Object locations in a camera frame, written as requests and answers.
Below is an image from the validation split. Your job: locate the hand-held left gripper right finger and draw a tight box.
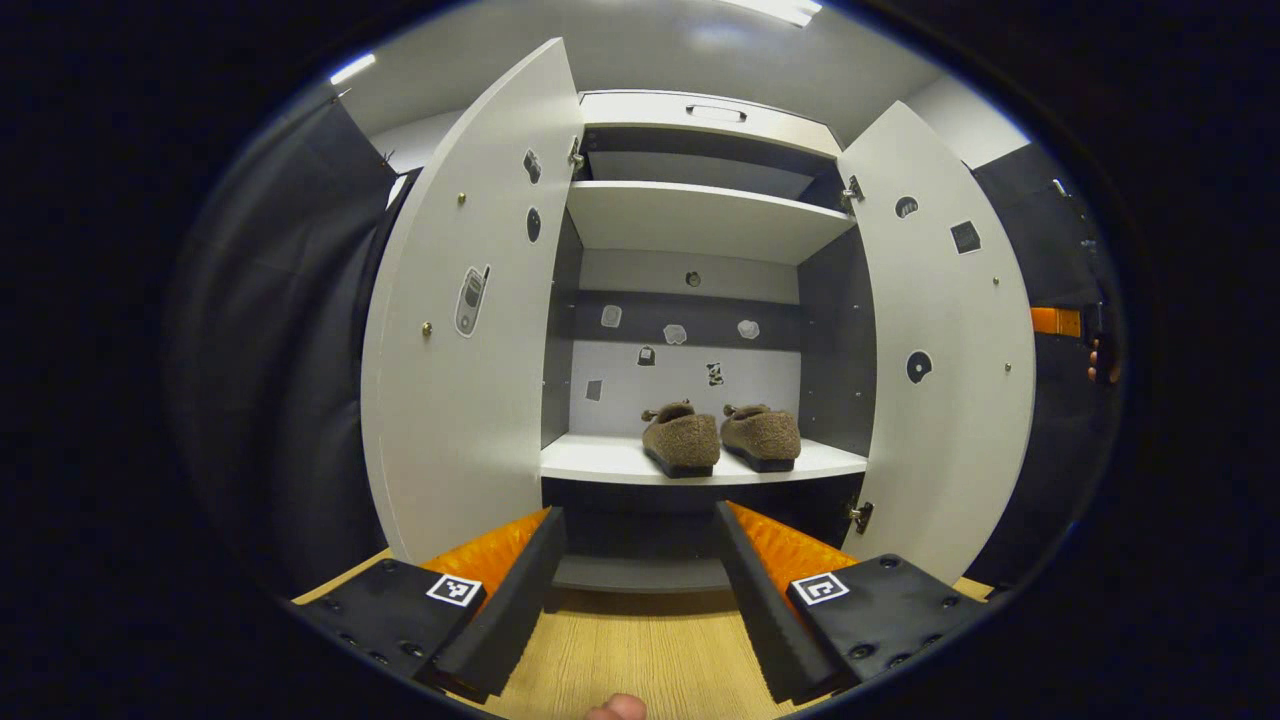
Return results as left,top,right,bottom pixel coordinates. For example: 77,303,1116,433
712,502,991,706

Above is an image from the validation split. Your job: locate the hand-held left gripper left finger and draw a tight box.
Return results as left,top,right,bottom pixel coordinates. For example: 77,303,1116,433
285,507,567,704

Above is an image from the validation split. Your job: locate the white shoe cabinet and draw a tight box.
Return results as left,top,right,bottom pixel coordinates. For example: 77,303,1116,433
540,90,871,593

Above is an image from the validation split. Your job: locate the white shoe cabinet door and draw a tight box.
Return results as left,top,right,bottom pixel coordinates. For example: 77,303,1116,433
838,100,1037,586
360,37,586,566

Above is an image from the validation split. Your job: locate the brown fuzzy shoe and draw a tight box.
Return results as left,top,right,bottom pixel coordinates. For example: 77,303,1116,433
720,403,803,473
642,400,721,479

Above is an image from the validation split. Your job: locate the dark metal stand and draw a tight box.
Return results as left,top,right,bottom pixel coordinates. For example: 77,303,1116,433
1050,178,1106,301

